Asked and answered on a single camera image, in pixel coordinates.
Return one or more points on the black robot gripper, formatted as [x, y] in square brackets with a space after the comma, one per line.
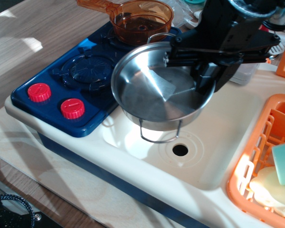
[227, 35]

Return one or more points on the stainless steel pan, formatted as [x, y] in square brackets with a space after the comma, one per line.
[154, 96]

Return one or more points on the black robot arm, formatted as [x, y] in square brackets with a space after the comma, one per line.
[229, 33]

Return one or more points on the cream toy sink unit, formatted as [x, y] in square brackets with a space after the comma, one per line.
[197, 173]

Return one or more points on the blue toy stove top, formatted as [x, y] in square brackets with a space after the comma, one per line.
[84, 72]

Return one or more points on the red stove knob right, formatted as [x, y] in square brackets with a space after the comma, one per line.
[72, 108]

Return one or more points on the red stove knob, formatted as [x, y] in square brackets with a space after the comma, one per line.
[39, 92]
[72, 108]

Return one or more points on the red stove knob left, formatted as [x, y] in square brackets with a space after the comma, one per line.
[39, 92]

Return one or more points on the white slotted spatula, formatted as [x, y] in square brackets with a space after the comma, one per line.
[275, 51]

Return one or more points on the orange dish rack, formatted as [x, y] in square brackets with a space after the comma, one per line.
[269, 131]

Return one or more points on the orange transparent plastic pot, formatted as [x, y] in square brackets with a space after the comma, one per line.
[135, 21]

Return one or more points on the cream plastic plate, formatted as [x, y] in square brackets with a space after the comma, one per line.
[268, 191]

